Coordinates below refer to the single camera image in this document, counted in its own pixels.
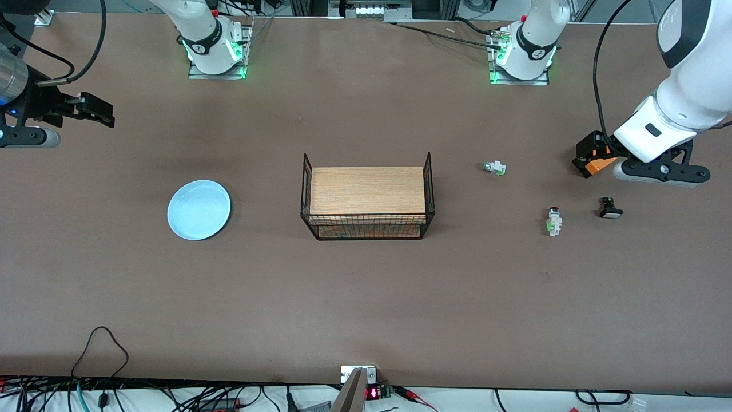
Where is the wooden board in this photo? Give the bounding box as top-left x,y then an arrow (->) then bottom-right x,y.
309,167 -> 427,224

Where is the small metal bracket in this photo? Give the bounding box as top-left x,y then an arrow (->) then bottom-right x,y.
341,365 -> 378,384

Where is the black cable loop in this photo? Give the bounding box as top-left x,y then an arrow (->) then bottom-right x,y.
575,389 -> 632,406

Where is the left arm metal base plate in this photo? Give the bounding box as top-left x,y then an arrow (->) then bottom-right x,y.
487,29 -> 551,86

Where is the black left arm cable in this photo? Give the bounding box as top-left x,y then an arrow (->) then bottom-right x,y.
592,0 -> 636,141

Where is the thin black looped cable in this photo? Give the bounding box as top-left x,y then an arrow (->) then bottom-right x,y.
71,326 -> 130,381

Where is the light blue round plate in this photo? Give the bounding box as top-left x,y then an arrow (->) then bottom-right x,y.
167,180 -> 232,241

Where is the red clip lead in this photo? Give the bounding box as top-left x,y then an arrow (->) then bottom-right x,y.
395,386 -> 438,412

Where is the grey camera mount pole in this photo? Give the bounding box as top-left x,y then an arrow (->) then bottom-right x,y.
331,367 -> 367,412

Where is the black cable across table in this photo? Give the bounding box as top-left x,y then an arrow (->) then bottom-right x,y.
380,17 -> 507,49

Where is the black wire basket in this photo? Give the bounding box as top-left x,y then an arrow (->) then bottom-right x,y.
300,152 -> 436,241

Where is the white power strip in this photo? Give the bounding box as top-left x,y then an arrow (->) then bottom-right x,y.
353,3 -> 413,18

